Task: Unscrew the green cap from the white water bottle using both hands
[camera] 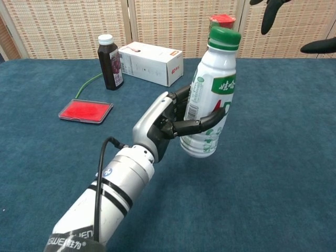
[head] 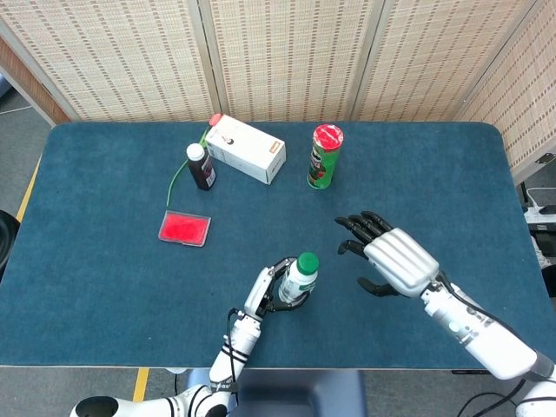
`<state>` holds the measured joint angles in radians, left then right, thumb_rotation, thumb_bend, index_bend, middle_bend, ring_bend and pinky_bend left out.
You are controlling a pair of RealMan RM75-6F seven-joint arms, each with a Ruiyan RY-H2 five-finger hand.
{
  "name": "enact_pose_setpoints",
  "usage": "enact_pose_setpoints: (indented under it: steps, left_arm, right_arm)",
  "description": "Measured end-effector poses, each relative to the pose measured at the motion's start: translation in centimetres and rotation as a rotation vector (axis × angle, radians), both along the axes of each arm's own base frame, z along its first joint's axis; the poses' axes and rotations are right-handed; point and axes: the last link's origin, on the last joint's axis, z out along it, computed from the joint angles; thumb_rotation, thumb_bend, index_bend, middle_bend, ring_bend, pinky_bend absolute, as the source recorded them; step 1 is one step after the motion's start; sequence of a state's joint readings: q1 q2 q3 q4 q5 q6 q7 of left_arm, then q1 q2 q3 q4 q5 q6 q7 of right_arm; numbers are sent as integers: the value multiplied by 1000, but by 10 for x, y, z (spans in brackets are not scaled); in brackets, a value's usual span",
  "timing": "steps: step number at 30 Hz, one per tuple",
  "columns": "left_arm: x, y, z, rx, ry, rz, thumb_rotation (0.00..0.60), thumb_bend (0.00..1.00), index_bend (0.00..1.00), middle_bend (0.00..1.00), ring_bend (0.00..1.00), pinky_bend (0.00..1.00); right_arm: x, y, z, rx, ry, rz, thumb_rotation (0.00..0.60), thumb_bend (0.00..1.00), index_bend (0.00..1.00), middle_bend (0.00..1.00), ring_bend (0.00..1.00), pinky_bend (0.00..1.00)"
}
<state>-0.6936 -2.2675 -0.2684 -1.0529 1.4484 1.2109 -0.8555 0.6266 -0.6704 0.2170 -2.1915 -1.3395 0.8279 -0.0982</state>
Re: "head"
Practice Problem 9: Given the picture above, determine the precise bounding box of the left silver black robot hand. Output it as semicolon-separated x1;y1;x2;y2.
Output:
242;256;312;322

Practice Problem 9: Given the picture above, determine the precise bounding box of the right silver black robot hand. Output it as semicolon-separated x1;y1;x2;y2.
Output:
334;211;440;299

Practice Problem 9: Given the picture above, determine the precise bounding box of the white plastic drink bottle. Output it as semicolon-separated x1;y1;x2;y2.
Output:
277;258;317;305

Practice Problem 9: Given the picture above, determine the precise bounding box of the green screw cap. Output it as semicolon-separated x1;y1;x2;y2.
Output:
296;251;321;274

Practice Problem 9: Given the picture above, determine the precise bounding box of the dark juice bottle white cap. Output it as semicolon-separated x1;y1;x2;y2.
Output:
185;142;217;192

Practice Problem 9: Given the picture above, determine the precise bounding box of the red ink pad clear case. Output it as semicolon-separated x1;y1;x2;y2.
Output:
157;209;213;248

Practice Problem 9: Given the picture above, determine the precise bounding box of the dark grey robot torso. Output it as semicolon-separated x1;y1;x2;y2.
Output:
186;368;368;417

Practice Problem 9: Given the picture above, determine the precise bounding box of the green chips can red lid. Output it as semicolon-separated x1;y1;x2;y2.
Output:
307;123;347;191

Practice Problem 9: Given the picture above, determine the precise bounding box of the white cardboard box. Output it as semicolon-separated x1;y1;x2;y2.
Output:
203;115;288;186

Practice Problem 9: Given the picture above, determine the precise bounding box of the blue table cloth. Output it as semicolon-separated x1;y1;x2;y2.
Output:
0;121;549;370

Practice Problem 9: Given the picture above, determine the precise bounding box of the white power strip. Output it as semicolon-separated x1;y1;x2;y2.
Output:
523;203;556;225

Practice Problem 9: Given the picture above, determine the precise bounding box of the woven folding screen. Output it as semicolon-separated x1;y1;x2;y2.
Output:
0;0;556;170

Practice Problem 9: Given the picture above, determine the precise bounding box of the black round stool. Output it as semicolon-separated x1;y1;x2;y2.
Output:
0;209;21;279

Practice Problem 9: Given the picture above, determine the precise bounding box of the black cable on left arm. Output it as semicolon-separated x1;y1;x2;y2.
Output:
223;307;244;392

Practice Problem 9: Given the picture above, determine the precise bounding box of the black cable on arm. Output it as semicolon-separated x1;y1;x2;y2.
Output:
440;275;542;355
223;307;244;392

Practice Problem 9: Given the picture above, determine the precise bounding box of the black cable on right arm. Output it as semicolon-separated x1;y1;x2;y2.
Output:
440;275;542;355

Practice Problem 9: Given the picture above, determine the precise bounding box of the black printed strap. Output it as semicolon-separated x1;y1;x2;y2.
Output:
209;378;239;394

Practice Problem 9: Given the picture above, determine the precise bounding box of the black floor cable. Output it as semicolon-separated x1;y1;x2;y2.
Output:
458;380;526;417

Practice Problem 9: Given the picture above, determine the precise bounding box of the green cable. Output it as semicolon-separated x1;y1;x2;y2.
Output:
166;113;225;209

